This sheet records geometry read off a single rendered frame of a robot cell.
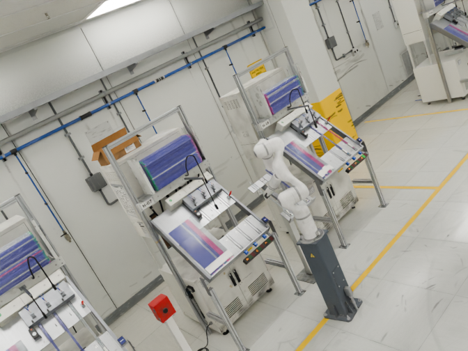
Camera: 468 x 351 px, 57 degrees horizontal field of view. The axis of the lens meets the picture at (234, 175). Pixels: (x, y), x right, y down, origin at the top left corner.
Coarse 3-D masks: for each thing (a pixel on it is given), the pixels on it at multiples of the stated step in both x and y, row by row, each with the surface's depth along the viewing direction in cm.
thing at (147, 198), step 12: (156, 120) 358; (132, 132) 345; (192, 132) 375; (108, 144) 335; (204, 156) 377; (132, 168) 350; (144, 180) 345; (144, 192) 359; (156, 192) 350; (144, 204) 347; (276, 264) 386
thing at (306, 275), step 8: (280, 208) 383; (288, 224) 386; (288, 232) 393; (296, 232) 390; (296, 240) 391; (296, 248) 397; (304, 256) 396; (304, 264) 401; (304, 272) 410; (304, 280) 399; (312, 280) 394
